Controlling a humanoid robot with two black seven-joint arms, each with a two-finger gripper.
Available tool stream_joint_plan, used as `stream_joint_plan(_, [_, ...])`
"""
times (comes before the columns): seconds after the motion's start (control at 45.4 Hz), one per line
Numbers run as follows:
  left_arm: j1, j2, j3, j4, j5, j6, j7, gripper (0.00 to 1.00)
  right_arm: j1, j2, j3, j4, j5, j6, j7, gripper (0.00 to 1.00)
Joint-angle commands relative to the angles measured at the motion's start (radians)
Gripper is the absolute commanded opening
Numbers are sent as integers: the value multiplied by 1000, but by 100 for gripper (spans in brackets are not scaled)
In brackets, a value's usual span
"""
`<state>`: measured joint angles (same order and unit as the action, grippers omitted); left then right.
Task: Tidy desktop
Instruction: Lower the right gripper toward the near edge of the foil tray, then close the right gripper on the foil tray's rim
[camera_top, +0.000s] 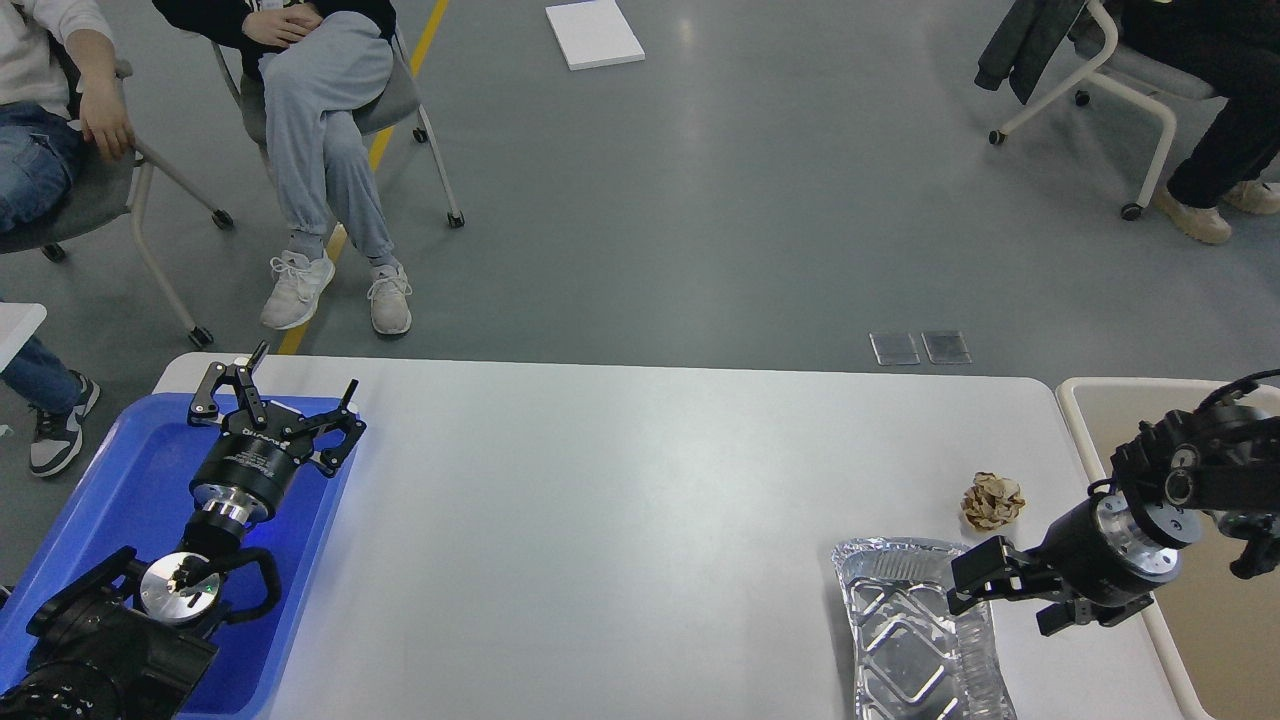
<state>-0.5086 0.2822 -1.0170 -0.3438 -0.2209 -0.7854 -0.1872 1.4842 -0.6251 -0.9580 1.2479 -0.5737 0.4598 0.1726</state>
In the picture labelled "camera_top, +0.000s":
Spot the white chair right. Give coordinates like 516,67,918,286
988,1,1219,222

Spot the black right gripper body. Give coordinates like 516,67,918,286
1036,493,1183,626

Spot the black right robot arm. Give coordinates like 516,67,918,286
947,374,1279,635

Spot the metal floor plate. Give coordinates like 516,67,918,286
869,332,922,366
922,331,973,365

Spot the grey chair middle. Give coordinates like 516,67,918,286
210,35,465,228

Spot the person in black trousers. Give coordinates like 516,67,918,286
1105,0,1280,246

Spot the white flat box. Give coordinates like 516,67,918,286
545,1,646,70

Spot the right metal floor plate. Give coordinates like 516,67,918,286
922,331,973,365

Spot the beige plastic bin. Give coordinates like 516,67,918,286
1056,377,1279,719

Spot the grey chair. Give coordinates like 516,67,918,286
0,60,236,348
210,35,465,228

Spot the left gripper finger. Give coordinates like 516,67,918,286
188,341,269,428
282,379,367,477

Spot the person in blue jeans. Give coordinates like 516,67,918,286
1,1,134,478

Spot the crumpled brown paper ball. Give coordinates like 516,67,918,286
960,471,1027,532

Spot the blue plastic tray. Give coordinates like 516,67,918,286
1,393,351,719

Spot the person in grey sweatpants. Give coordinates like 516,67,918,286
156,1,412,336

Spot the left metal floor plate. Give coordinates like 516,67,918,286
869,332,922,366

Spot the dark jacket on chair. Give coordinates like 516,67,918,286
974,1,1085,104

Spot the white table corner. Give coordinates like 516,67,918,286
0,301,47,370

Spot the grey chair left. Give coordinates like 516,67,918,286
0,60,236,348

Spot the aluminium foil tray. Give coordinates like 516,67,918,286
831,537,1016,719

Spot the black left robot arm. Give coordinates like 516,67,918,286
3,346,366,719

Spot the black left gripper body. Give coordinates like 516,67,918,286
189,401,312,523

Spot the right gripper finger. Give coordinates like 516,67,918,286
1036,598,1097,637
947,536,1062,616

